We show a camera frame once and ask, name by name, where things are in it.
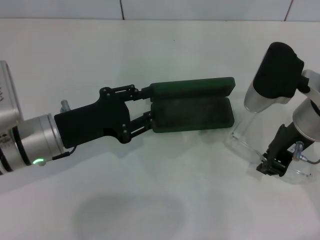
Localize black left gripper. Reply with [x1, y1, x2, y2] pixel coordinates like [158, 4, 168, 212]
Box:
[53, 84, 155, 148]

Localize silver right gripper plug connector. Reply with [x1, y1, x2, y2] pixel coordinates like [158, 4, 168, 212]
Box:
[292, 141, 305, 161]

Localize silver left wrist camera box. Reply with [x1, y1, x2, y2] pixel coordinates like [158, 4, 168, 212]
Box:
[0, 59, 25, 128]

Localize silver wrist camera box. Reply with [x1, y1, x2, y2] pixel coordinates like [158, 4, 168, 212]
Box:
[243, 41, 305, 115]
[0, 59, 25, 128]

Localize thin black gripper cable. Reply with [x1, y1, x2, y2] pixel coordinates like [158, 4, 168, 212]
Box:
[301, 154, 320, 165]
[52, 146, 77, 161]

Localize silver left gripper plug connector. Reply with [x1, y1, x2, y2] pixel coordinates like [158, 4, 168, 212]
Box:
[60, 99, 73, 113]

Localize silver gripper plug connector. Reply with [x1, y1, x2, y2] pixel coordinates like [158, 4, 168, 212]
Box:
[60, 99, 73, 113]
[292, 141, 305, 161]

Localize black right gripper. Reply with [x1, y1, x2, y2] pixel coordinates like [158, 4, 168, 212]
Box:
[256, 123, 300, 178]

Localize thin black left gripper cable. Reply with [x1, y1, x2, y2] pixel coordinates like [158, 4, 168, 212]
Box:
[52, 146, 77, 161]

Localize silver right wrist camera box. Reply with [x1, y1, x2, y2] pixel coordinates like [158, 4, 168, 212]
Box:
[243, 41, 305, 115]

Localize clear plastic glasses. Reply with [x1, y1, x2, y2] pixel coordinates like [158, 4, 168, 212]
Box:
[224, 112, 315, 186]

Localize thin black right gripper cable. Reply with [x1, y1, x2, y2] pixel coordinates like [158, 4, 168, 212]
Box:
[301, 154, 320, 165]

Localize green glasses case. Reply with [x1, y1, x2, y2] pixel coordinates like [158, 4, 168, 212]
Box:
[149, 76, 236, 134]

